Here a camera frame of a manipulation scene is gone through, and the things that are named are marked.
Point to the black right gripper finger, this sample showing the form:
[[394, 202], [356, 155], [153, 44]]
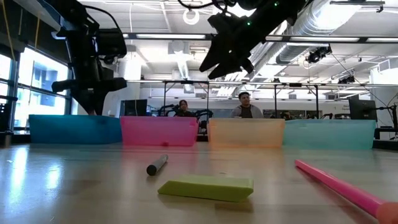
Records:
[[222, 51], [236, 65]]

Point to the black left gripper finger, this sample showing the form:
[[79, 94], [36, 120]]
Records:
[[98, 99], [84, 99]]

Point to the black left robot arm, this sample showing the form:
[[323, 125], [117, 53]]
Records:
[[71, 15]]

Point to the black background robot arm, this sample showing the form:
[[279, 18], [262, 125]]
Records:
[[203, 113], [164, 109]]

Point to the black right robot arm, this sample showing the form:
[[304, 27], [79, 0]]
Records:
[[280, 15]]

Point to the blue plastic bin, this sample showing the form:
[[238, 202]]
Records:
[[77, 129]]

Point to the black computer monitor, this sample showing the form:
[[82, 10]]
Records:
[[362, 109], [133, 108]]

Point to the person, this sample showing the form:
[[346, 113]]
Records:
[[245, 109], [290, 116], [183, 109]]

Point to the large office window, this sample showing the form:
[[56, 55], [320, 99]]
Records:
[[40, 71]]

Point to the black overhead light bar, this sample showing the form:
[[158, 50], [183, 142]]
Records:
[[171, 36]]

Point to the pink plastic bin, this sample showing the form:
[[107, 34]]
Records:
[[158, 130]]

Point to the orange plastic bin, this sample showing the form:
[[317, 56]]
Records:
[[245, 133]]

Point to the grey crayon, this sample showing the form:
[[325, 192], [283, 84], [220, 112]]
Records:
[[157, 165]]

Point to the teal plastic bin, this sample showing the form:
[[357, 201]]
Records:
[[329, 133]]

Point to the yellow-green eraser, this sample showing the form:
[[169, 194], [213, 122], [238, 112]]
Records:
[[205, 188]]

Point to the pink pencil with orange eraser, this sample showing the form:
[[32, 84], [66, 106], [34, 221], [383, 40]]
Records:
[[335, 186]]

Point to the black equipment stand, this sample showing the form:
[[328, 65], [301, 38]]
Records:
[[395, 121]]

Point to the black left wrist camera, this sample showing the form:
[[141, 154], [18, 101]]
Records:
[[112, 43]]

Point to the black background rig frame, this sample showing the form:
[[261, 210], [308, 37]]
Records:
[[275, 99], [164, 93]]

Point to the black ceiling-mounted camera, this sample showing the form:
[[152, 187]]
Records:
[[315, 56]]

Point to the silver ventilation duct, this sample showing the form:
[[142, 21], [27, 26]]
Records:
[[326, 18]]

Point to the small black ceiling camera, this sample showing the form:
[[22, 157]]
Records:
[[346, 80]]

